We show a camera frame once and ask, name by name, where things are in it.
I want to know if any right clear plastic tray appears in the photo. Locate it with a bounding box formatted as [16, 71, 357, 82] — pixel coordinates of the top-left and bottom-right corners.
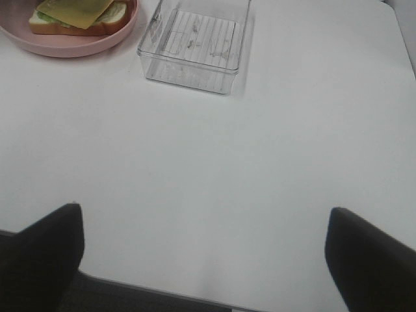
[137, 1, 251, 95]

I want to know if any green lettuce leaf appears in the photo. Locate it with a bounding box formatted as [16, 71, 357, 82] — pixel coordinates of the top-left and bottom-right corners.
[34, 1, 123, 27]

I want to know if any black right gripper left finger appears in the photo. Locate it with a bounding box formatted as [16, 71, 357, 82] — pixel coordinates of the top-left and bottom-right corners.
[1, 203, 85, 311]

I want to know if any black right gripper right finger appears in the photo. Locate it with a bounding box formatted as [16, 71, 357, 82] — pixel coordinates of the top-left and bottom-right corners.
[324, 207, 415, 311]

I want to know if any bread slice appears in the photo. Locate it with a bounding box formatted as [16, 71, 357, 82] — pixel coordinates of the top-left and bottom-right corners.
[28, 1, 130, 36]

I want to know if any pink round plate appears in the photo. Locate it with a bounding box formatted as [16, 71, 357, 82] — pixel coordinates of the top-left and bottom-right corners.
[1, 1, 139, 58]

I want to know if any yellow cheese slice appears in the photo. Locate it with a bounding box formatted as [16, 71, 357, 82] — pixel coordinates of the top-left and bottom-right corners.
[35, 0, 115, 30]

